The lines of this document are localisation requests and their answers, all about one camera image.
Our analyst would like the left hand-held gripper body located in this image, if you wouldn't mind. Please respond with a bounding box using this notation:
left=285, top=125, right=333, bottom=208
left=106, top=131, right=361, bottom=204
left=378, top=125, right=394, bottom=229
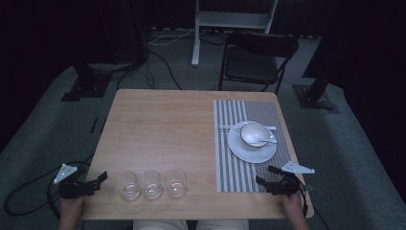
left=53, top=163, right=99, bottom=200

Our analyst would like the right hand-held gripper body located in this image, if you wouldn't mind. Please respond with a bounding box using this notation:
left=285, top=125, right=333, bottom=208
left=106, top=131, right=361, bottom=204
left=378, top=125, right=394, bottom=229
left=265, top=160, right=316, bottom=197

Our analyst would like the person's left hand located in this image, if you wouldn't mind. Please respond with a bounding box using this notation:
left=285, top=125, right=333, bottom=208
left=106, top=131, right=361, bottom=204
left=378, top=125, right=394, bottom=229
left=58, top=195, right=86, bottom=222

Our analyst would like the person's right hand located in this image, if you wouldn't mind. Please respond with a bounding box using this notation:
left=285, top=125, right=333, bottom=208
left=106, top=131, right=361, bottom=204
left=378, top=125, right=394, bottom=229
left=280, top=191, right=305, bottom=219

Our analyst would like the white round plate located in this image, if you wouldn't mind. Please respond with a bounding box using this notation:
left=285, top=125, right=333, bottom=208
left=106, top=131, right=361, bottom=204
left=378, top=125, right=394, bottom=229
left=226, top=126, right=279, bottom=165

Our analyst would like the clear drinking glass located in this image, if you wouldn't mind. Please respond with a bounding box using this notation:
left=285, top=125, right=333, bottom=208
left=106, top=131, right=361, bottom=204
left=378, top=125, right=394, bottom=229
left=141, top=170, right=164, bottom=201
left=112, top=170, right=142, bottom=202
left=163, top=169, right=188, bottom=199

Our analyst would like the grey striped placemat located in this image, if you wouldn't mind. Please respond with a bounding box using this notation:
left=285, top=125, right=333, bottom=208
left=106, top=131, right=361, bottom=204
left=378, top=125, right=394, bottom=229
left=213, top=99, right=293, bottom=194

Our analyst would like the white ceramic spoon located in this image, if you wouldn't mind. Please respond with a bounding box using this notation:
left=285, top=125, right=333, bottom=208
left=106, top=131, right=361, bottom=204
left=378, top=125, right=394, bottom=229
left=258, top=135, right=279, bottom=145

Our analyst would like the white bowl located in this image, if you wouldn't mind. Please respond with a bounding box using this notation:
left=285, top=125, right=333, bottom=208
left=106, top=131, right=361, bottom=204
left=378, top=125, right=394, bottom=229
left=239, top=122, right=271, bottom=149

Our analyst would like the person's right leg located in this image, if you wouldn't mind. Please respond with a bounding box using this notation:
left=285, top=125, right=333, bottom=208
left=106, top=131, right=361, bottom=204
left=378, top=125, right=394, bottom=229
left=194, top=218, right=250, bottom=230

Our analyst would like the person's leg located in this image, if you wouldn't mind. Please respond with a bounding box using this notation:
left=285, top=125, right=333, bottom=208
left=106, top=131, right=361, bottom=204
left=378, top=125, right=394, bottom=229
left=131, top=218, right=190, bottom=230
left=194, top=218, right=250, bottom=230

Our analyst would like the white chopstick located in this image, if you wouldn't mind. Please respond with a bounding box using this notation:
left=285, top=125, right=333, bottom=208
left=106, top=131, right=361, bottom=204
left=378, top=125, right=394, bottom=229
left=217, top=126, right=278, bottom=131
left=217, top=124, right=278, bottom=129

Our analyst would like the person's left leg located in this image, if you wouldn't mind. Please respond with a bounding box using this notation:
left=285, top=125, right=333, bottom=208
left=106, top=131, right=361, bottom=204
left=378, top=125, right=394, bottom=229
left=131, top=218, right=190, bottom=230

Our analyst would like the black folding chair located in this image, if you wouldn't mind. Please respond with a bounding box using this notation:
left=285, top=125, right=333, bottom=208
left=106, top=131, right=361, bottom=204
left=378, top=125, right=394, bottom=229
left=217, top=31, right=301, bottom=96

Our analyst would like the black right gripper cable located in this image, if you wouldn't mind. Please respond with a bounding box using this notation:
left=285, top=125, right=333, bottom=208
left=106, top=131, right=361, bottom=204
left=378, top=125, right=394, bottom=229
left=298, top=181, right=331, bottom=230

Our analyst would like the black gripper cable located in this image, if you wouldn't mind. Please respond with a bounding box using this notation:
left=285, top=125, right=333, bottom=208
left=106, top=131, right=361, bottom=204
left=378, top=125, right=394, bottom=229
left=298, top=181, right=331, bottom=230
left=3, top=152, right=96, bottom=221

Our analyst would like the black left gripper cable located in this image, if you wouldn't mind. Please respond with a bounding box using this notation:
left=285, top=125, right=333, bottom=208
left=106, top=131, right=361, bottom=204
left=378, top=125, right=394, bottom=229
left=3, top=152, right=96, bottom=221

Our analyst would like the black stand with base plate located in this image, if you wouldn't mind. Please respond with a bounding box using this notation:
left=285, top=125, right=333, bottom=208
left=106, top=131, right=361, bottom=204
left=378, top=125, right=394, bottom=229
left=59, top=62, right=113, bottom=103
left=292, top=76, right=341, bottom=115

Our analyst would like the black floor cable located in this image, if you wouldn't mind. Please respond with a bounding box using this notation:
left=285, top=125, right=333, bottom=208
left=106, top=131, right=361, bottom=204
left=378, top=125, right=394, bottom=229
left=116, top=47, right=183, bottom=91

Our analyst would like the white floor cable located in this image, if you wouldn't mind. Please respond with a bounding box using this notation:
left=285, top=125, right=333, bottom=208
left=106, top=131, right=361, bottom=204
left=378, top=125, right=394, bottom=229
left=147, top=28, right=196, bottom=46

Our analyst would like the white metal stand frame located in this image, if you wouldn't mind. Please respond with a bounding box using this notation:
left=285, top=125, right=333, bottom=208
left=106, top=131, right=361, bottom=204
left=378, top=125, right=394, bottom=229
left=191, top=0, right=280, bottom=68

